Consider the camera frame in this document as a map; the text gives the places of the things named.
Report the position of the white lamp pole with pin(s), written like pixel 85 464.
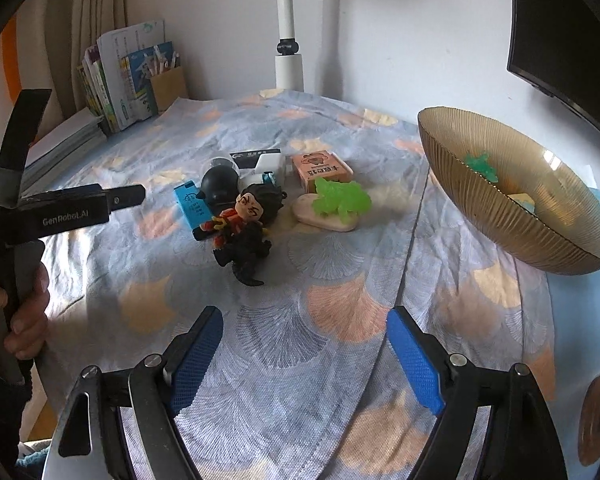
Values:
pixel 287 25

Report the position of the brown cardboard pen holder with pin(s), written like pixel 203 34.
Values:
pixel 170 89

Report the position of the black-haired red figurine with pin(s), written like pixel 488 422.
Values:
pixel 252 202

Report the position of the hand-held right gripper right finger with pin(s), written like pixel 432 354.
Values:
pixel 415 360

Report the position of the amber ribbed glass bowl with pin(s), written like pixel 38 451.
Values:
pixel 530 240

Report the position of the person's left hand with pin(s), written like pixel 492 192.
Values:
pixel 27 315

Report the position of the blue table mat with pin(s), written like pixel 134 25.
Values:
pixel 580 320

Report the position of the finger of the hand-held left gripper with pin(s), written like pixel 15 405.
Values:
pixel 127 197

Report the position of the white charger plug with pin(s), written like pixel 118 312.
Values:
pixel 270 164

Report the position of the upright row of books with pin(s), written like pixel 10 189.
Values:
pixel 97 85

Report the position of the black monitor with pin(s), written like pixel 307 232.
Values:
pixel 555 20

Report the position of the flat stack of books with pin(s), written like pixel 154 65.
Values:
pixel 65 137

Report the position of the pink oval soap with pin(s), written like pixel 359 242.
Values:
pixel 310 212

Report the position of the small green toy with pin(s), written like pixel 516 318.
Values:
pixel 480 166

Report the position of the pink printed box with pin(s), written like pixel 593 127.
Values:
pixel 320 166

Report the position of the fan-patterned tablecloth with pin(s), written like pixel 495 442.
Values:
pixel 300 300

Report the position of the blue illustrated booklet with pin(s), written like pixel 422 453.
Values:
pixel 140 85

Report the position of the blue box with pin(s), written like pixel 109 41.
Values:
pixel 191 205

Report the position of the yellow block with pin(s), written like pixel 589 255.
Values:
pixel 520 198

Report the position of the black helmet toy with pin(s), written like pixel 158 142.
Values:
pixel 219 185

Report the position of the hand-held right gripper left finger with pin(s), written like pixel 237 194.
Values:
pixel 195 360

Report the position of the beige curtain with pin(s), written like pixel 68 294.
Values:
pixel 87 5

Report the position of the long black box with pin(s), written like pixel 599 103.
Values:
pixel 250 156

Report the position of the green frog toy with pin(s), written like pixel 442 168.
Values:
pixel 342 200

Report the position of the black dinosaur toy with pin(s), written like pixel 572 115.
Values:
pixel 245 247

